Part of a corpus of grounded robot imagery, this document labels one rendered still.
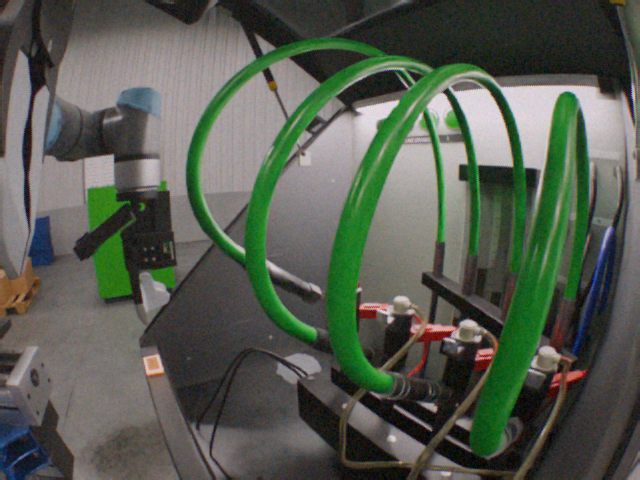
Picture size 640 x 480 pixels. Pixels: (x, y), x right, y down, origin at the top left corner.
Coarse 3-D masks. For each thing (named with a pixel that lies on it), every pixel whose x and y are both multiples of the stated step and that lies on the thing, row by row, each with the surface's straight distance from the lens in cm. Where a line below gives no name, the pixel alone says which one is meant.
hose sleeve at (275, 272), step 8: (272, 264) 30; (272, 272) 30; (280, 272) 30; (272, 280) 30; (280, 280) 30; (288, 280) 31; (296, 280) 31; (288, 288) 31; (296, 288) 31; (304, 288) 32; (304, 296) 32
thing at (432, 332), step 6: (414, 330) 33; (426, 330) 33; (432, 330) 34; (438, 330) 34; (444, 330) 34; (450, 330) 35; (426, 336) 34; (432, 336) 34; (438, 336) 34; (444, 336) 35; (450, 336) 35
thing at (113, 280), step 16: (96, 192) 346; (112, 192) 344; (96, 208) 347; (112, 208) 345; (96, 224) 348; (112, 240) 349; (96, 256) 354; (112, 256) 352; (96, 272) 358; (112, 272) 356; (160, 272) 359; (112, 288) 362; (128, 288) 361
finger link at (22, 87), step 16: (16, 64) 13; (16, 80) 13; (16, 96) 13; (16, 112) 13; (16, 128) 14; (16, 144) 14; (0, 160) 12; (16, 160) 14; (0, 176) 12; (16, 176) 14; (0, 192) 13; (16, 192) 13; (0, 208) 13; (16, 208) 13; (0, 224) 13; (16, 224) 14; (0, 240) 14; (16, 240) 14; (0, 256) 14; (16, 256) 14; (16, 272) 15
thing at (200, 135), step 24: (288, 48) 32; (312, 48) 34; (336, 48) 37; (360, 48) 39; (240, 72) 29; (216, 96) 28; (432, 120) 47; (192, 144) 26; (432, 144) 48; (192, 168) 26; (192, 192) 26; (216, 240) 27; (240, 264) 29
